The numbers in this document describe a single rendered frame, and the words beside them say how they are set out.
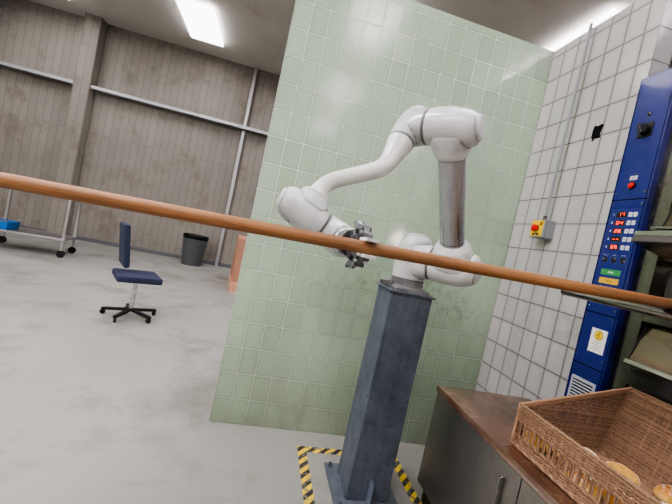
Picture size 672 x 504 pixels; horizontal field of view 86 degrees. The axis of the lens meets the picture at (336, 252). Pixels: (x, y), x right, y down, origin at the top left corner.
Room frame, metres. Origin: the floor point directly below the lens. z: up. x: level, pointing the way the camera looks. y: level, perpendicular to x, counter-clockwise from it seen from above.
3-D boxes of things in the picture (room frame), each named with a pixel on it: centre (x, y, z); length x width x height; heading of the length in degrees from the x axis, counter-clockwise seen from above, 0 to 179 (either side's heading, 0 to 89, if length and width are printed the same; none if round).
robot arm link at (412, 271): (1.71, -0.37, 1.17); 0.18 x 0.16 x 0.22; 55
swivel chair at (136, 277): (3.44, 1.85, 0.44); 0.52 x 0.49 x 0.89; 109
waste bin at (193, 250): (7.40, 2.89, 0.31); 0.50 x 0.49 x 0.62; 101
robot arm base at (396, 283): (1.71, -0.34, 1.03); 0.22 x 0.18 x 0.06; 101
